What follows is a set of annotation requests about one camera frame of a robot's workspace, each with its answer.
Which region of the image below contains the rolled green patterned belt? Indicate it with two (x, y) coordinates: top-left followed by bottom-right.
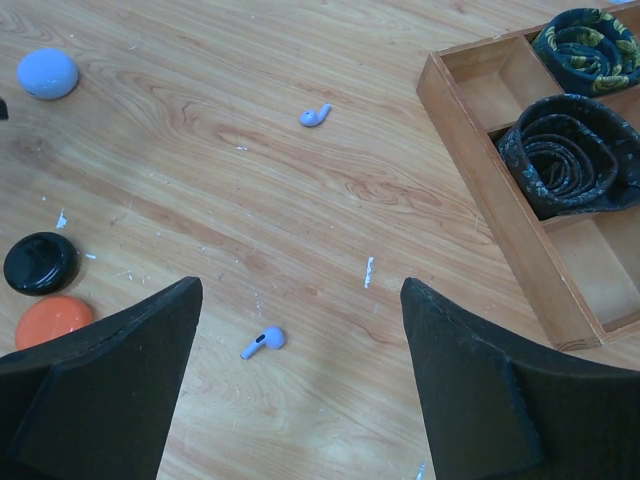
(532, 8), (639, 98)

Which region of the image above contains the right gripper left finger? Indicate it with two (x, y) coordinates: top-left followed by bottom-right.
(1, 276), (203, 479)

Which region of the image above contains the purple earbud case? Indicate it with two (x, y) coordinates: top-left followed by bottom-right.
(16, 48), (79, 100)

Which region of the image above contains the wooden divided tray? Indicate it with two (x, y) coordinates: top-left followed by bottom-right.
(417, 3), (639, 350)

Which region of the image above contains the orange earbud case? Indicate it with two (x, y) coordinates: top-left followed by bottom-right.
(15, 296), (94, 350)

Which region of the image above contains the black earbud case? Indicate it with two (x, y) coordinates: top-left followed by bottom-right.
(3, 232), (79, 296)

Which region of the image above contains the rolled dark belt lower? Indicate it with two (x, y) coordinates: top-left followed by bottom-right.
(496, 94), (639, 220)

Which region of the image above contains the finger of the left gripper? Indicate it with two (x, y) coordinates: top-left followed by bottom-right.
(0, 99), (9, 120)

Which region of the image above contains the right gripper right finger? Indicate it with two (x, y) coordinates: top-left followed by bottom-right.
(400, 278), (639, 479)

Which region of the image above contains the purple earbud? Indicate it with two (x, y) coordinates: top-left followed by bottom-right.
(299, 103), (331, 128)
(241, 326), (286, 360)

